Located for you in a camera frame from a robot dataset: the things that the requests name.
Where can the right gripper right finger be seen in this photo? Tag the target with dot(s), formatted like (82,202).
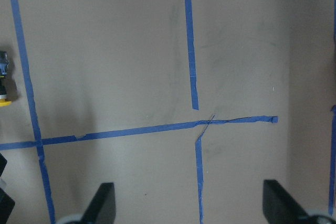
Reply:
(279,207)

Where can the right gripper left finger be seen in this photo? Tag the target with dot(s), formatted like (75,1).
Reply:
(102,208)

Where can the yellow black push button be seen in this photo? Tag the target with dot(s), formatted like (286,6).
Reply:
(4,69)

